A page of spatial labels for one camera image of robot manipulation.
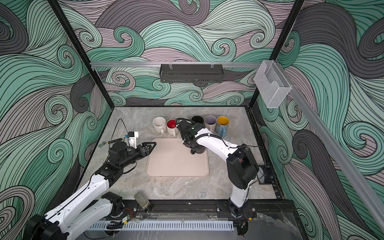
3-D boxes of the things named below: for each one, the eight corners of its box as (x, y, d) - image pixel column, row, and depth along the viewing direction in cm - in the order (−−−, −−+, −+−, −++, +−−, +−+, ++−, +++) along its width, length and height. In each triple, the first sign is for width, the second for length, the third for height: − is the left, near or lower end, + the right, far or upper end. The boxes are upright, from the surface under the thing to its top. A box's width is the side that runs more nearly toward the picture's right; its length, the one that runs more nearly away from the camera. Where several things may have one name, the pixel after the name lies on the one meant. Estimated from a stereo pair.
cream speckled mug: (153, 136, 104) (151, 129, 97) (155, 124, 111) (153, 116, 104) (166, 136, 104) (164, 129, 97) (167, 124, 111) (166, 116, 104)
